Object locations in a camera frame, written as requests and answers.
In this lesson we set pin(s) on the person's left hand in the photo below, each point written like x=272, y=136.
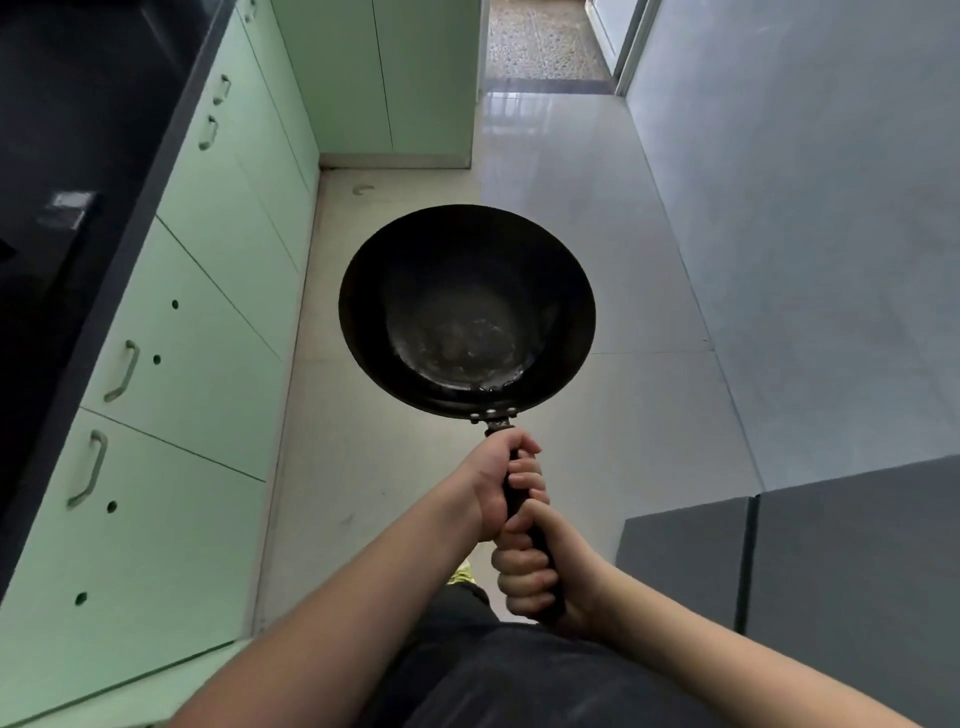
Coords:
x=495, y=480

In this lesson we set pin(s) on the person's right hand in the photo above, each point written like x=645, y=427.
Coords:
x=570, y=585

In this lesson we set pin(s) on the black wok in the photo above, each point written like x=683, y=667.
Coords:
x=465, y=315

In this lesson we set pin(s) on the black glass stove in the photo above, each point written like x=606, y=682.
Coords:
x=37, y=300

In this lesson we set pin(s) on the person's right forearm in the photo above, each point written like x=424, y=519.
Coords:
x=735, y=660

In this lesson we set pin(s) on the person's left forearm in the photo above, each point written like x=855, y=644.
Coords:
x=322, y=645

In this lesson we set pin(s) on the person's left white shoe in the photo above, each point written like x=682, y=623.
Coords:
x=462, y=574

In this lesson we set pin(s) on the person's black clothing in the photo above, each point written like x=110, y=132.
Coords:
x=487, y=675

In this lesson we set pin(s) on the green sink cabinet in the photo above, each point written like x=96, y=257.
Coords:
x=375, y=75

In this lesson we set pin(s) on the white sliding door frame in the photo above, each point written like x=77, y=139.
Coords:
x=630, y=45

